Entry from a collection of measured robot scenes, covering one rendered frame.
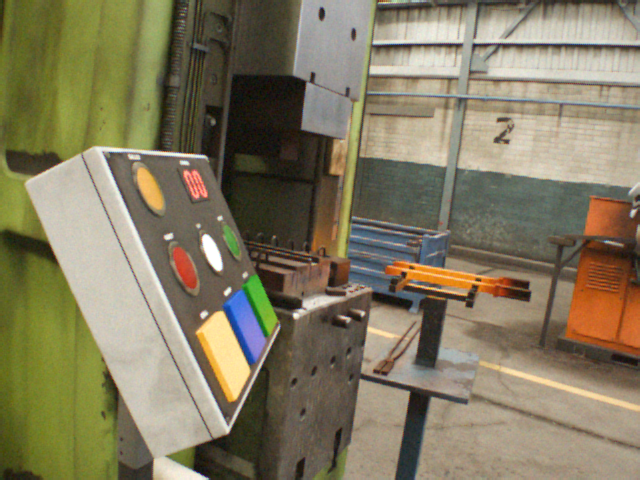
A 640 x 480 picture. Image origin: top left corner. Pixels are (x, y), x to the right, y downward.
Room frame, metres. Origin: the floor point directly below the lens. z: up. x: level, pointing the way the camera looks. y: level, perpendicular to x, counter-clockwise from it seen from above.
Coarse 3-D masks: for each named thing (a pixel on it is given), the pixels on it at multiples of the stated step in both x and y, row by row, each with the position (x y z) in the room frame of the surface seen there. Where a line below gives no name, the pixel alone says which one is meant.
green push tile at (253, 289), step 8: (248, 280) 0.70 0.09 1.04; (256, 280) 0.72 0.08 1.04; (248, 288) 0.67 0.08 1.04; (256, 288) 0.70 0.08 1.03; (248, 296) 0.67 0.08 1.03; (256, 296) 0.69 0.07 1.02; (264, 296) 0.73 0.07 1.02; (256, 304) 0.67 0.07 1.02; (264, 304) 0.71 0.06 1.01; (256, 312) 0.67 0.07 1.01; (264, 312) 0.69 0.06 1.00; (272, 312) 0.73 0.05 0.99; (264, 320) 0.67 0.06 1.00; (272, 320) 0.71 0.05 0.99; (264, 328) 0.67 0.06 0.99; (272, 328) 0.69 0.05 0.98; (264, 336) 0.67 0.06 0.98
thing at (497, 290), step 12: (408, 276) 1.55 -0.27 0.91; (420, 276) 1.54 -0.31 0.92; (432, 276) 1.52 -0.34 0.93; (444, 276) 1.53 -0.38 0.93; (468, 288) 1.48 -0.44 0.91; (480, 288) 1.47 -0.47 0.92; (492, 288) 1.46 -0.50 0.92; (504, 288) 1.45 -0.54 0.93; (516, 288) 1.45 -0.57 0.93; (528, 300) 1.43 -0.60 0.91
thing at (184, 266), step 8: (176, 248) 0.51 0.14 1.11; (176, 256) 0.50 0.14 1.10; (184, 256) 0.52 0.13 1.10; (176, 264) 0.49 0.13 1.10; (184, 264) 0.50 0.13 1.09; (192, 264) 0.53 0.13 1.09; (184, 272) 0.50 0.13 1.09; (192, 272) 0.52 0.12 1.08; (184, 280) 0.49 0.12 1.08; (192, 280) 0.51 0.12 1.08; (192, 288) 0.50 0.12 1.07
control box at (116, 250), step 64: (64, 192) 0.44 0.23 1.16; (128, 192) 0.46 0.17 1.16; (64, 256) 0.44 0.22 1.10; (128, 256) 0.44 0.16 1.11; (192, 256) 0.55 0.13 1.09; (128, 320) 0.44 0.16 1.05; (192, 320) 0.47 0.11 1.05; (256, 320) 0.67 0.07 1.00; (128, 384) 0.44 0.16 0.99; (192, 384) 0.44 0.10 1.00
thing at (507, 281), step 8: (400, 264) 1.68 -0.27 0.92; (408, 264) 1.67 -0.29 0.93; (416, 264) 1.69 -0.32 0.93; (432, 272) 1.64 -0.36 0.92; (440, 272) 1.63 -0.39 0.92; (448, 272) 1.62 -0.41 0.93; (456, 272) 1.62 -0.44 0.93; (472, 280) 1.60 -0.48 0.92; (488, 280) 1.58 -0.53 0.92; (496, 280) 1.57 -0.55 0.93; (504, 280) 1.57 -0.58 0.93; (512, 280) 1.56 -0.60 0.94; (520, 280) 1.55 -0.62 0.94; (528, 288) 1.55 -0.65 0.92
